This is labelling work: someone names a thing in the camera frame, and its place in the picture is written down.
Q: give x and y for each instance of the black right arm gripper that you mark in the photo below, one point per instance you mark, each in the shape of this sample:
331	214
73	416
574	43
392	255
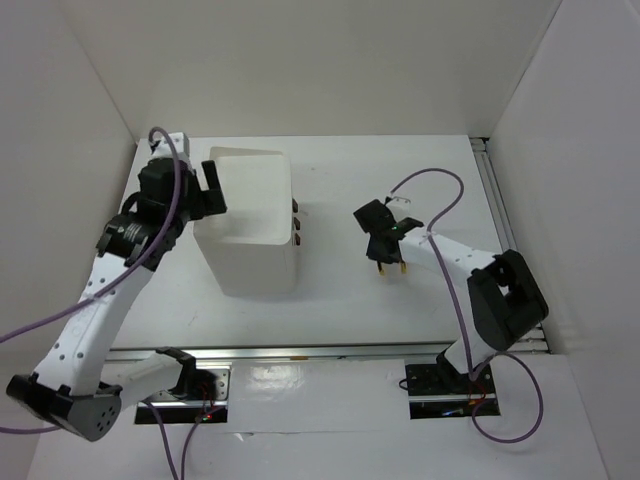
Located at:
375	256

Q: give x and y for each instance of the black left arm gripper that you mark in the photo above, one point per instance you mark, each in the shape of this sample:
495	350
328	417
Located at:
210	198

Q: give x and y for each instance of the yellow black needle-nose pliers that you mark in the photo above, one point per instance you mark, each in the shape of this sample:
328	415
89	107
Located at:
392	270

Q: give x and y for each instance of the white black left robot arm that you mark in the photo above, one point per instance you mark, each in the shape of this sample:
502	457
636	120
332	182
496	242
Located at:
65	389

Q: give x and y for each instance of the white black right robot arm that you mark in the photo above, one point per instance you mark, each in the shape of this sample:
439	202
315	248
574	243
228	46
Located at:
462	267

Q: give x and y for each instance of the white drawer cabinet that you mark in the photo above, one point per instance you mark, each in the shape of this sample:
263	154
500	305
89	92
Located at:
250	248

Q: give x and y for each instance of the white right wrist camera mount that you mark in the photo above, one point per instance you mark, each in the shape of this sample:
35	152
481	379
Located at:
398	202

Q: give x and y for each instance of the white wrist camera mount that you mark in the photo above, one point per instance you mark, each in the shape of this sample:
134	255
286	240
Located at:
161	148
398	202

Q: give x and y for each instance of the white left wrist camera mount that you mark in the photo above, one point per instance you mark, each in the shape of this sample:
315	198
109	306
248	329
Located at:
161	148

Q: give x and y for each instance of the aluminium front rail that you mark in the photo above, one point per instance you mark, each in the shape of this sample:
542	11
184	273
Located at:
302	352

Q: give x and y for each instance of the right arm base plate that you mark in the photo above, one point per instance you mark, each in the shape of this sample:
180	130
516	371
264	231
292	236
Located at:
431	397

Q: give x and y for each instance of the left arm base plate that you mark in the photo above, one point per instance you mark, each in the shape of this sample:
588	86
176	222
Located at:
207	395

